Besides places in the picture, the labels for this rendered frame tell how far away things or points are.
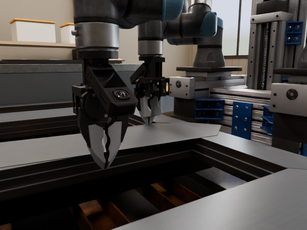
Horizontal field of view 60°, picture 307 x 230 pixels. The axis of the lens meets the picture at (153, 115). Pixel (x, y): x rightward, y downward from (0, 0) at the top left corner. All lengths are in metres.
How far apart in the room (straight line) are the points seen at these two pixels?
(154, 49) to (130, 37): 4.00
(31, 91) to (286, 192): 1.23
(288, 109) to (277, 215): 0.56
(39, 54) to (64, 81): 2.69
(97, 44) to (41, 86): 1.02
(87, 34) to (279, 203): 0.38
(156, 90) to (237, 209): 0.48
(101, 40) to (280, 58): 0.88
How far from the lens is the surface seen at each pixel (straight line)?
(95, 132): 0.47
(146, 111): 0.80
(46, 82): 1.45
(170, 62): 5.31
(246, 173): 0.59
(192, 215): 0.36
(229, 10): 5.09
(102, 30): 0.45
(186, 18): 0.86
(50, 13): 4.24
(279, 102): 0.91
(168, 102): 4.17
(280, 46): 1.20
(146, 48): 0.77
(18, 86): 1.44
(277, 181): 0.48
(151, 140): 0.66
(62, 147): 0.64
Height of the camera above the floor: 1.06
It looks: 11 degrees down
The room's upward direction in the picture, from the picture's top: straight up
